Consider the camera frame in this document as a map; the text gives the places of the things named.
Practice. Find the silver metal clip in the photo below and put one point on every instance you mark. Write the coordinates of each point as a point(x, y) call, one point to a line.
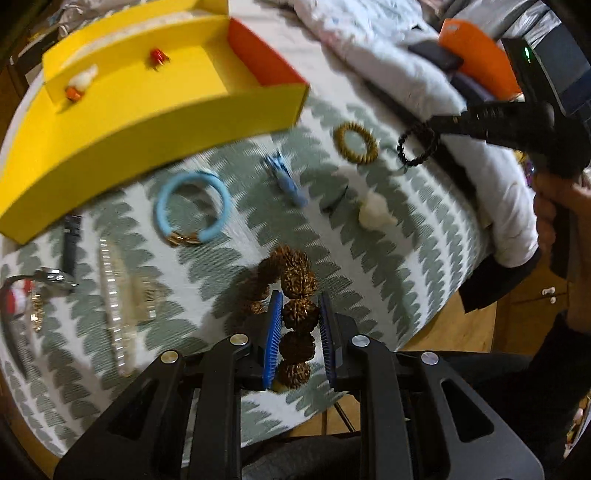
point(47, 276)

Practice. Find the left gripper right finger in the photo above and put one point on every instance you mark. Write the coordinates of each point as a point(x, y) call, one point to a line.
point(337, 330)

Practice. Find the orange phone case object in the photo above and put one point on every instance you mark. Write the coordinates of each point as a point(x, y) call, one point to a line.
point(483, 60)

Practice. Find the green leaf patterned bedsheet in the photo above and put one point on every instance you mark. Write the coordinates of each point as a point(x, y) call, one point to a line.
point(392, 281)

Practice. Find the floral white duvet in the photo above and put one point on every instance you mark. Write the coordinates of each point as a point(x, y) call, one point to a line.
point(373, 38)

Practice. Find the white fluffy pompom clip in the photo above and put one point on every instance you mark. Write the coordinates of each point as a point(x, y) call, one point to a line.
point(374, 212)

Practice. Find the black strap accessory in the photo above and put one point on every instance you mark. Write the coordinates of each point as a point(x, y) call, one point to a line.
point(71, 237)

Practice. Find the red santa hat clip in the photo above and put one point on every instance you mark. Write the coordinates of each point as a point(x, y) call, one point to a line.
point(17, 299)

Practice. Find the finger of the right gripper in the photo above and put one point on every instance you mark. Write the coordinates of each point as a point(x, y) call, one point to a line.
point(448, 124)

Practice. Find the person's right hand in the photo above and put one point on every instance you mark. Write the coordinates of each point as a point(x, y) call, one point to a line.
point(562, 207)

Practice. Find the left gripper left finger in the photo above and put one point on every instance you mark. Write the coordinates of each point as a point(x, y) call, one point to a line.
point(266, 333)

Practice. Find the red berry hair clip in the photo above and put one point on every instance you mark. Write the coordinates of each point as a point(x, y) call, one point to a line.
point(158, 58)

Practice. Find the light blue bangle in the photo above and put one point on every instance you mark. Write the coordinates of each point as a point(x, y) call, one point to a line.
point(191, 208)

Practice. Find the yellow cardboard box tray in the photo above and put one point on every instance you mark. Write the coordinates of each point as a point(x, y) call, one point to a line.
point(223, 83)

